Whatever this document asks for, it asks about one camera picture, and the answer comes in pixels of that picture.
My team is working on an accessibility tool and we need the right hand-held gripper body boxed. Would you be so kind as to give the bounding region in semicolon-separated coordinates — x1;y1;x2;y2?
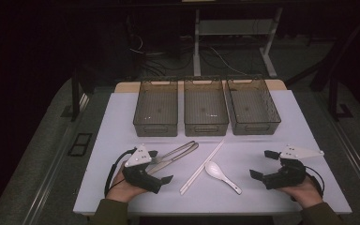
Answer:
262;143;325;190

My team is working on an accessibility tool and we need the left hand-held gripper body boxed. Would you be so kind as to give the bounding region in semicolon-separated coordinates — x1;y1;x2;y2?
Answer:
121;143;163;195

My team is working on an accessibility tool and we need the white chopstick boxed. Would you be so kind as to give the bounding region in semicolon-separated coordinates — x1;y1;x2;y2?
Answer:
179;139;226;193
181;140;227;196

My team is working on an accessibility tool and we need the white ceramic spoon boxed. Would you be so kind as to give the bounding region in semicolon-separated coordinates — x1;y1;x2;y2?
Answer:
204;160;243;196

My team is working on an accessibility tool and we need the smoky transparent plastic bin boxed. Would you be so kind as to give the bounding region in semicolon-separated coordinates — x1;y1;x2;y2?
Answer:
225;77;282;136
132;79;179;138
183;78;230;137

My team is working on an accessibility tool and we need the person's left hand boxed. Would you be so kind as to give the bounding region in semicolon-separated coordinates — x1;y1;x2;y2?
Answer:
105;162;148;203

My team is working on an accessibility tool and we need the person's right hand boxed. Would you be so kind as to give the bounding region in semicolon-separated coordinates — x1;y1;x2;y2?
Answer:
276;174;323;210

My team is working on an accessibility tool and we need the wooden table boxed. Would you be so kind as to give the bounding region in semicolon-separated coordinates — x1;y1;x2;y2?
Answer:
114;79;288;94

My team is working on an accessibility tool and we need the black stand leg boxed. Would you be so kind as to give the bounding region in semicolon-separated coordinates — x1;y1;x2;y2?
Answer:
327;76;354;122

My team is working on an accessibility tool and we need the right hand-held gripper black cable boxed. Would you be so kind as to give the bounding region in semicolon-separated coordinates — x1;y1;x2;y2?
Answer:
290;165;325;203

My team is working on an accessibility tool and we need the hand-held gripper black cable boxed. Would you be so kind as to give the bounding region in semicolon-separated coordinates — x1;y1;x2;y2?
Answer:
103;147;138;198
290;165;325;203

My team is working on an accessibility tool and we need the left hand-held gripper black cable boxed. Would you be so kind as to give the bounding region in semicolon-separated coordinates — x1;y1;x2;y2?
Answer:
103;147;138;198

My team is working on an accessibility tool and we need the black floor outlet frame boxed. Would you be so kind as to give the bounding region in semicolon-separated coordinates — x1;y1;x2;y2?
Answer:
67;132;94;158

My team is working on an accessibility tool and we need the metal floor rail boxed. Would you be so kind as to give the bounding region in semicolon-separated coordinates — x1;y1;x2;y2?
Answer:
22;93;90;225
312;93;360;204

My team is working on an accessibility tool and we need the black floor cable bundle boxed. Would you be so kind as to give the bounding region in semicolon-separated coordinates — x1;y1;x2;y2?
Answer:
137;51;198;78

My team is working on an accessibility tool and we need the white floor cable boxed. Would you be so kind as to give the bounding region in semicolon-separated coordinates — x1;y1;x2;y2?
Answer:
209;46;248;76

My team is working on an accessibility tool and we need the white metal desk frame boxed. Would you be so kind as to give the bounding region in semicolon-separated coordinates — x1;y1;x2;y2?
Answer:
192;7;284;79

